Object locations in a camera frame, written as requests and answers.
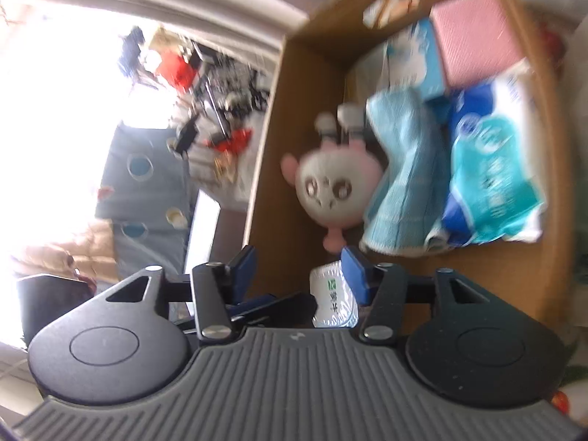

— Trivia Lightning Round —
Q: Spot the teal towel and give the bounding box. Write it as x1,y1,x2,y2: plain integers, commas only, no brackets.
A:
359,87,453,255

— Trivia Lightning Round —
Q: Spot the beige cloth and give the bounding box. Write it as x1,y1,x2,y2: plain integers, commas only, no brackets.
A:
9,220,118,282

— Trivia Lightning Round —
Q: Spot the red bag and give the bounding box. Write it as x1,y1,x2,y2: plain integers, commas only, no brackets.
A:
156,50,199,91

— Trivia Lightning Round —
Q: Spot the pink white plush toy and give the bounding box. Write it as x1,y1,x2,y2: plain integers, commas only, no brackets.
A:
280,103,386,253

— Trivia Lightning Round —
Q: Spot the black metal rack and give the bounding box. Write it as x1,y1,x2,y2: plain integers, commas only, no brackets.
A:
184,41,276,157

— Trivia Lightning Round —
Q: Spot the white board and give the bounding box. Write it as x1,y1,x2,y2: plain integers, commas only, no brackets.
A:
184,188,222,276

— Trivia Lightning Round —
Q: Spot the blue wet wipes pack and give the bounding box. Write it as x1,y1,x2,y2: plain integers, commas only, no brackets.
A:
425,57,547,245

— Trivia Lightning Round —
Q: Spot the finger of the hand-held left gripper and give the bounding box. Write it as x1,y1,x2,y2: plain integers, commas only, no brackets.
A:
177,291,319,334

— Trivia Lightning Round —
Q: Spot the brown cardboard box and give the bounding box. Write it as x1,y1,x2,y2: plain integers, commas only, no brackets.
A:
241,0,577,331

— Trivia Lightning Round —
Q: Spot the blue-grey dotted cloth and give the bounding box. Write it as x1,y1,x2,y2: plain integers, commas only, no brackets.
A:
96,124,203,281

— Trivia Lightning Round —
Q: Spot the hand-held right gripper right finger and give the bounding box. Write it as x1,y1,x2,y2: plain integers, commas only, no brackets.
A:
342,245,481,344

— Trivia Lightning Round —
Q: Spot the white labelled tissue pack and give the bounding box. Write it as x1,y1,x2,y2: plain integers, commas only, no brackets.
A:
383,18,448,102

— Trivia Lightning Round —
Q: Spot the dark stool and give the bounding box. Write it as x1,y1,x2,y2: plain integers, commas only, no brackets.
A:
16,273,97,345

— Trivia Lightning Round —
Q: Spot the pink knitted cloth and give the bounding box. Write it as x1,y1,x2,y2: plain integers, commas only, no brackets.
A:
429,0,527,89

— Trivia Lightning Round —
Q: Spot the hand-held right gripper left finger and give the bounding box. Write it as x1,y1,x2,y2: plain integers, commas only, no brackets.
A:
108,245,257,338

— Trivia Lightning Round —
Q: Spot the small clear tissue packet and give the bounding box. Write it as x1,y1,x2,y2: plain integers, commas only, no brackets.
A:
309,259,359,328

